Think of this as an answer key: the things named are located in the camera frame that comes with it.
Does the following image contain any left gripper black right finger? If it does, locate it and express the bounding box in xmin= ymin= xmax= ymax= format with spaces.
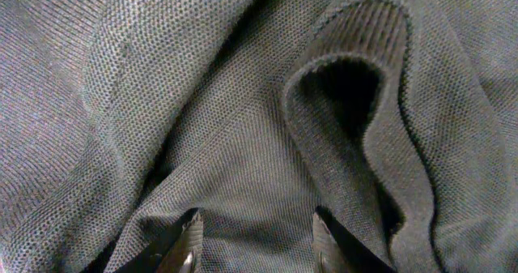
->
xmin=312 ymin=206 xmax=395 ymax=273

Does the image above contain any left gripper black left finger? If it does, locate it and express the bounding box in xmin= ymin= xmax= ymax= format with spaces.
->
xmin=117 ymin=208 xmax=204 ymax=273

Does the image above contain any black t-shirt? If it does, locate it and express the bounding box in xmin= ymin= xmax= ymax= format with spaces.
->
xmin=1 ymin=0 xmax=517 ymax=272

